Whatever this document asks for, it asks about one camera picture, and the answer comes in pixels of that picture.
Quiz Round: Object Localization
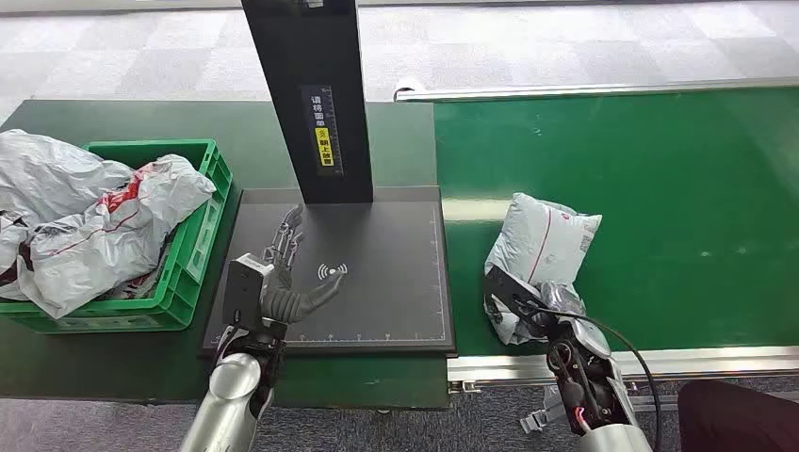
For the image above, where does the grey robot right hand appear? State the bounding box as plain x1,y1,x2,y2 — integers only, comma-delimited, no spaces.
536,282,588,326

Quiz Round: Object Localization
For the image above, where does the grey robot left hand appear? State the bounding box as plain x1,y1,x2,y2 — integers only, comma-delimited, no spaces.
260,203,349,324

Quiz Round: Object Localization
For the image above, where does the grey courier package red stripe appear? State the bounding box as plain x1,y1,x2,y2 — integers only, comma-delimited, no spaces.
483,191,604,347

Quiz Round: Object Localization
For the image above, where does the green conveyor belt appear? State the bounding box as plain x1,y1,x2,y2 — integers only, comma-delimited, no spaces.
432,86,799,358

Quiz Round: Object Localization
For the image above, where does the grey package red print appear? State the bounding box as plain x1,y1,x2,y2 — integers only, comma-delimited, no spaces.
17,153,218,320

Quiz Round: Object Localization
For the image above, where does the white conveyor end roller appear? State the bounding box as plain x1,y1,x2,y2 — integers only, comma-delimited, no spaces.
393,77,427,102

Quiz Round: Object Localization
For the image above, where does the plain grey plastic package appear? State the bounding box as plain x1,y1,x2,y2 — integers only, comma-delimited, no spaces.
0,129,136,231

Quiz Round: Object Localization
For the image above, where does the grey package dark print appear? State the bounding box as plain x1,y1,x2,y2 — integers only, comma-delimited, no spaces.
0,210,36,290

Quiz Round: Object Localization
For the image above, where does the green plastic crate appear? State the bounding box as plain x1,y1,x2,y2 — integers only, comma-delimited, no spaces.
0,138,235,335

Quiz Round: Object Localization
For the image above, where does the black yellow column label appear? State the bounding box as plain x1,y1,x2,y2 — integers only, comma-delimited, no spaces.
301,84,345,178

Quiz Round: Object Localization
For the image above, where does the dark green table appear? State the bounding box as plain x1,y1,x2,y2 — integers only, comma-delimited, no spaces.
0,99,451,412

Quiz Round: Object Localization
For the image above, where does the dark maroon rounded object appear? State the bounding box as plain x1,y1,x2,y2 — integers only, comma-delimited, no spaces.
677,379,799,452

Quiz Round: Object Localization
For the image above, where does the black scanner column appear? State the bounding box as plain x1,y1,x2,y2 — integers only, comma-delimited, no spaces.
240,0,375,206

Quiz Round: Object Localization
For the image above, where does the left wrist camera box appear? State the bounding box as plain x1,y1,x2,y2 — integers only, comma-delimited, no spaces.
221,252,276,330

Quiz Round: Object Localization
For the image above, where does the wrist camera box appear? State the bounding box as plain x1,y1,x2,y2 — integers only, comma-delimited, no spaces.
482,264,552,327
221,252,276,330

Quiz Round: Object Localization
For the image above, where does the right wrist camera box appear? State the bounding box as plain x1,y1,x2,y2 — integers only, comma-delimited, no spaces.
482,264,552,327

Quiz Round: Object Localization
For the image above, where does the black scanner base plate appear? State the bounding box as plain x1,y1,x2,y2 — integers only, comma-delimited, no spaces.
199,185,457,359

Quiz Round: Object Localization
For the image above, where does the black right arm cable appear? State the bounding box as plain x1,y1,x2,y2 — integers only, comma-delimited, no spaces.
535,306,663,452

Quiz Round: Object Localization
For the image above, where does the wide silver conveyor rail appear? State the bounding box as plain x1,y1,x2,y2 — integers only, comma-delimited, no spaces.
446,345,799,396

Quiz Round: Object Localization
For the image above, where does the thin silver conveyor rail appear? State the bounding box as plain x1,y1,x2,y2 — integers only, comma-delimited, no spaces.
393,75,799,104

